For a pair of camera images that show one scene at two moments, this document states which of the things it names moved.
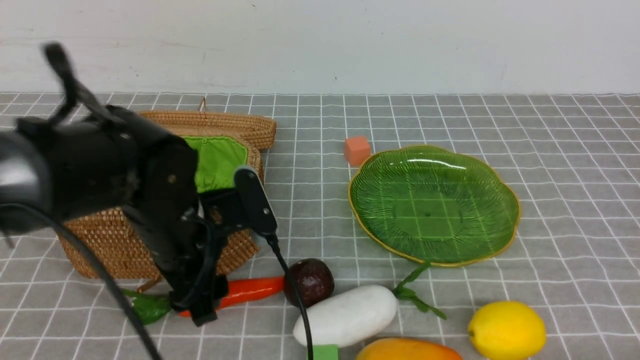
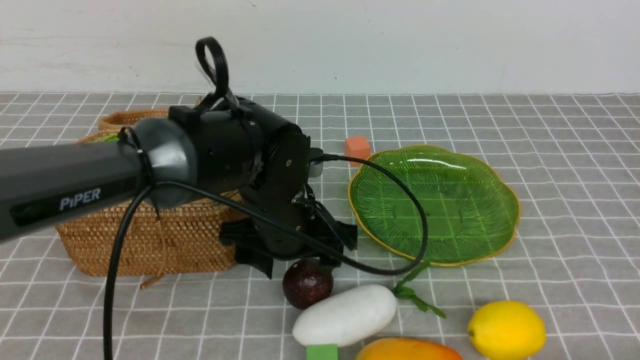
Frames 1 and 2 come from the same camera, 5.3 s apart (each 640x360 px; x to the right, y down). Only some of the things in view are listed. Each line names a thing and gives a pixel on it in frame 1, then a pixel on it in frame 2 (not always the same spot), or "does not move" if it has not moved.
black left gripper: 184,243 to 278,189
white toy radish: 357,313 does not move
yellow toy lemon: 506,330 does not move
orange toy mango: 404,348 does not move
